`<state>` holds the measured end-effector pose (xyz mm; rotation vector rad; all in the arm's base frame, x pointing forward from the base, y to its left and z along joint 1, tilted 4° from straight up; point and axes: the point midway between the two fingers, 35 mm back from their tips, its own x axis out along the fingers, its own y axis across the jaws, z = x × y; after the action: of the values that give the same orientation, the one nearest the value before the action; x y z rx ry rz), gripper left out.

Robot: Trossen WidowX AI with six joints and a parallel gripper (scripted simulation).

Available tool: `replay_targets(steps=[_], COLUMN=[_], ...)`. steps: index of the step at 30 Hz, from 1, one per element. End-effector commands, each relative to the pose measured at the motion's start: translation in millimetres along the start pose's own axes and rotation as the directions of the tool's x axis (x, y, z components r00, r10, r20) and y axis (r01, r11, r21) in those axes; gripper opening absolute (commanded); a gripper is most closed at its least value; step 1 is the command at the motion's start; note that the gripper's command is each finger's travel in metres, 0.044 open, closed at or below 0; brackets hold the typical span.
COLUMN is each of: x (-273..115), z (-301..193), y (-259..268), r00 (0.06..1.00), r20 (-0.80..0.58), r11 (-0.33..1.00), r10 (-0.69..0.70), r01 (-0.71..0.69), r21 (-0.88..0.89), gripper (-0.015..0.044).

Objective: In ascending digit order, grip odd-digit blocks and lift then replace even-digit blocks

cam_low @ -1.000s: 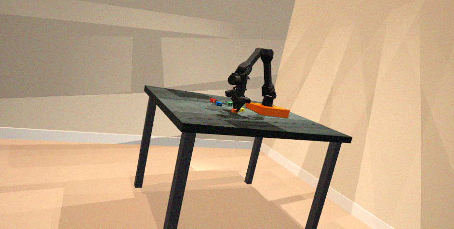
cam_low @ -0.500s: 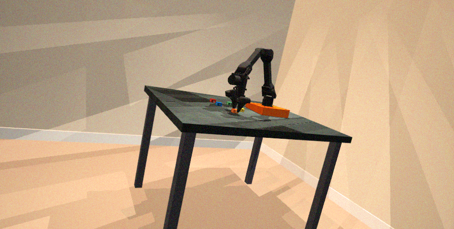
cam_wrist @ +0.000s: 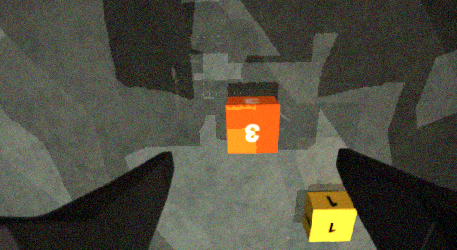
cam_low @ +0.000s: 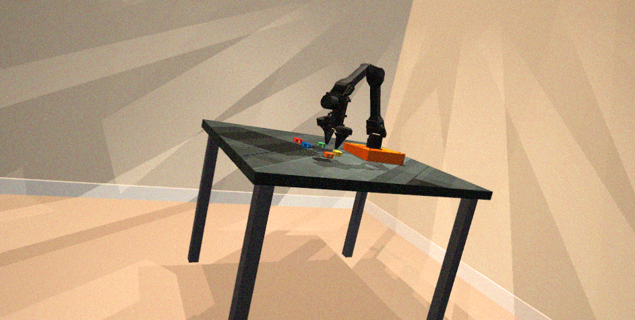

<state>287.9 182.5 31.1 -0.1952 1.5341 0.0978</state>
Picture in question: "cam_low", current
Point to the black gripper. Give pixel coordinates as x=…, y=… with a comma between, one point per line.
x=342, y=131

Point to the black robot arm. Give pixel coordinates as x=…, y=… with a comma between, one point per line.
x=338, y=98

